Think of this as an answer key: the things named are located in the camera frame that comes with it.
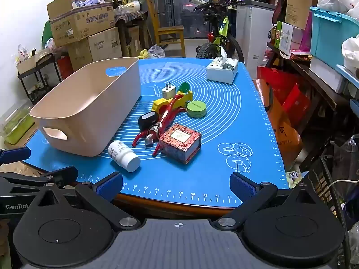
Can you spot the wooden chair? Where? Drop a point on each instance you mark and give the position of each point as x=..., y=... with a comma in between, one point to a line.
x=171, y=30

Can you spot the white charger plug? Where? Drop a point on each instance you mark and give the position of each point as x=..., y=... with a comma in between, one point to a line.
x=168, y=92

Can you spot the black metal cart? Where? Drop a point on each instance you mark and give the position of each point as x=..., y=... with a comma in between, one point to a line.
x=39, y=81

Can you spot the red hero figure toy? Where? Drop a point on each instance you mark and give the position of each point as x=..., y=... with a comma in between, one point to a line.
x=168, y=113

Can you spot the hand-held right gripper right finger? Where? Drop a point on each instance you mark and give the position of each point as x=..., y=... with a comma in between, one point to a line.
x=242, y=186

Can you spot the blue silicone baking mat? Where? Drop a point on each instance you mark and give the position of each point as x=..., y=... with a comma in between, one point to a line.
x=230, y=123

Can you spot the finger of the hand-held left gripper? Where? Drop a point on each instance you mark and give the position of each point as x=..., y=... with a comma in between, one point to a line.
x=56, y=176
x=15, y=154

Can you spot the clear plastic bag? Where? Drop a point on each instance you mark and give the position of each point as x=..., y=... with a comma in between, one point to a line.
x=157, y=51

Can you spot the tall brown cardboard box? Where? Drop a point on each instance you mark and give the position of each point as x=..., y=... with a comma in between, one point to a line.
x=300, y=2

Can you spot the red paper bag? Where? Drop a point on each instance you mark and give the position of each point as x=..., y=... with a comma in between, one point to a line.
x=294, y=101

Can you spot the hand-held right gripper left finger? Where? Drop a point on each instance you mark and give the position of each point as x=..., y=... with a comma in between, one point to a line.
x=109, y=186

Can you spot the green lidded lunch box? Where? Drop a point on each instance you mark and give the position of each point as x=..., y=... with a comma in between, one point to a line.
x=14, y=126

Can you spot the turquoise storage bin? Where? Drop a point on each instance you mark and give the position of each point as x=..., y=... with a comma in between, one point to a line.
x=328, y=36

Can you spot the green bag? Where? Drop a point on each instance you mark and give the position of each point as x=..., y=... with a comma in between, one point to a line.
x=46, y=36

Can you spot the white pill bottle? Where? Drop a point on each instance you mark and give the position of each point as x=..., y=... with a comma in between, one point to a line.
x=123, y=155

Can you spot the green white product box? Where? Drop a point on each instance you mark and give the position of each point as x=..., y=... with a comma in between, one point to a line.
x=286, y=36

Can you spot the orange paper bag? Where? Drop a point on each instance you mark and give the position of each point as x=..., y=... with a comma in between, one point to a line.
x=283, y=134

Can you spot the white refrigerator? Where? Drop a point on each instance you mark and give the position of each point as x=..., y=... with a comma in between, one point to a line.
x=252, y=33

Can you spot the white storage box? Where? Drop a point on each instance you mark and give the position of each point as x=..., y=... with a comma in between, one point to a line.
x=325, y=72

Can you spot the beige carrier box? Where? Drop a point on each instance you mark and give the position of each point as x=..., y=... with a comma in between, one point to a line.
x=30, y=61

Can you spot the beige plastic basket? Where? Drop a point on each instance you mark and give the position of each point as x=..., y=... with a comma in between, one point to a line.
x=84, y=103

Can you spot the white tissue box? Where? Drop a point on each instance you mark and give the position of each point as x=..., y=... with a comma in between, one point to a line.
x=221, y=70

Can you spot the green black bicycle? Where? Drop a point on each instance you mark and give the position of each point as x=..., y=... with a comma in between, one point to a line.
x=221, y=33

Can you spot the large brown cardboard box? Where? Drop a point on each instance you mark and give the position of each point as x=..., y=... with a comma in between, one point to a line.
x=98, y=47

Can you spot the green round tin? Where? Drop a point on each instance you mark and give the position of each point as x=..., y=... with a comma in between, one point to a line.
x=196, y=109

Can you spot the red patterned gift box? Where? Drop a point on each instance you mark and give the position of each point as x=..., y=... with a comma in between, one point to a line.
x=179, y=143

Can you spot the yellow plastic toy tool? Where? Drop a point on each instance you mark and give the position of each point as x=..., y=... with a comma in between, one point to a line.
x=161, y=103

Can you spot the black earbuds case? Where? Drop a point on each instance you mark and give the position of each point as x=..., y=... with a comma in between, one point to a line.
x=148, y=120

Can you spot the open printed cardboard box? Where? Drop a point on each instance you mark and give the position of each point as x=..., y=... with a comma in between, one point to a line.
x=81, y=25

